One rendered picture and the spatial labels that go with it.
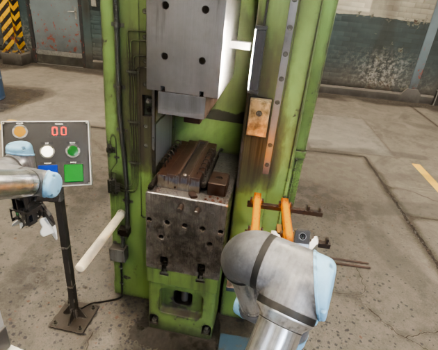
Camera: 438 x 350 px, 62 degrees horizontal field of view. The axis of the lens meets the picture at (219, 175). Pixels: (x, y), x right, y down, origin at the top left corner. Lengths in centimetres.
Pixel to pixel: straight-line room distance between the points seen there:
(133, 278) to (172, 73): 131
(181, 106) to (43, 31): 699
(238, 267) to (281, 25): 106
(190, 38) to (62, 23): 682
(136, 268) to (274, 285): 163
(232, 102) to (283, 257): 138
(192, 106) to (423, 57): 692
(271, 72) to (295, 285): 106
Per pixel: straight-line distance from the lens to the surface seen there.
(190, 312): 215
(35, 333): 238
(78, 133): 168
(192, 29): 146
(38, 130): 170
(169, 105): 154
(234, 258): 73
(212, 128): 205
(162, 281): 198
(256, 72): 155
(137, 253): 219
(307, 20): 156
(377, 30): 775
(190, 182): 165
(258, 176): 174
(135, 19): 167
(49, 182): 109
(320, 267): 70
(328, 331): 245
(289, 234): 136
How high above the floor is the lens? 178
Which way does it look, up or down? 28 degrees down
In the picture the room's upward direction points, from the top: 6 degrees clockwise
